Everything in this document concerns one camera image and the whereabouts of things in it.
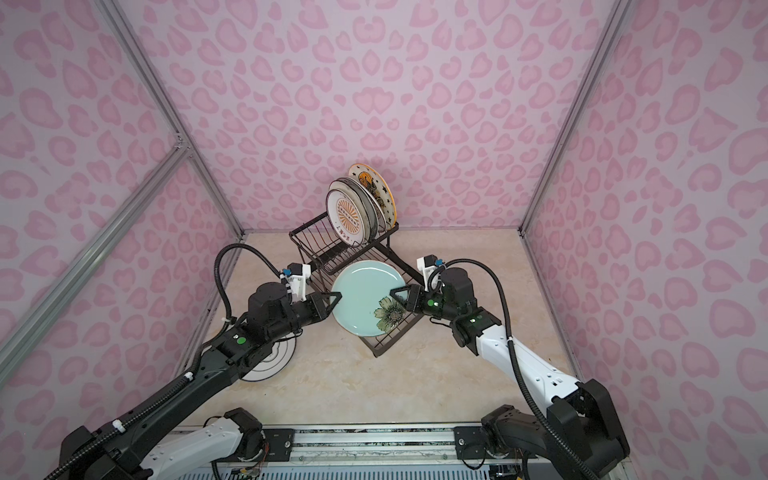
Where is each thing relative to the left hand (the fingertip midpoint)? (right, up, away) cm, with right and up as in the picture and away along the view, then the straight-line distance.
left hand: (344, 293), depth 73 cm
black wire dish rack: (-12, +9, +34) cm, 37 cm away
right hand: (+12, 0, +2) cm, 12 cm away
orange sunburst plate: (-1, +20, +13) cm, 24 cm away
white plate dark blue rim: (+8, +21, +7) cm, 23 cm away
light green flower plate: (+5, -4, +2) cm, 7 cm away
